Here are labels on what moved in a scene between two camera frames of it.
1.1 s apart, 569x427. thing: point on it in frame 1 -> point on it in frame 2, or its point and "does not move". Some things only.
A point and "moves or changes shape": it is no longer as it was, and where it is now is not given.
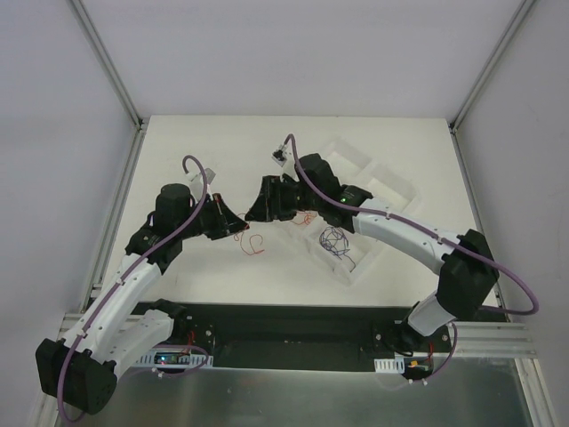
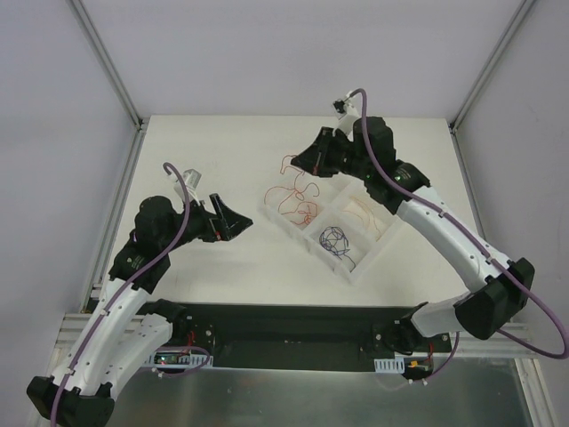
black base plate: (304, 336) does not move
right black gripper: (272, 198) -> (326, 151)
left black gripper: (218, 218) does not move
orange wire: (250, 240) moves or changes shape
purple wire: (333, 239) does not move
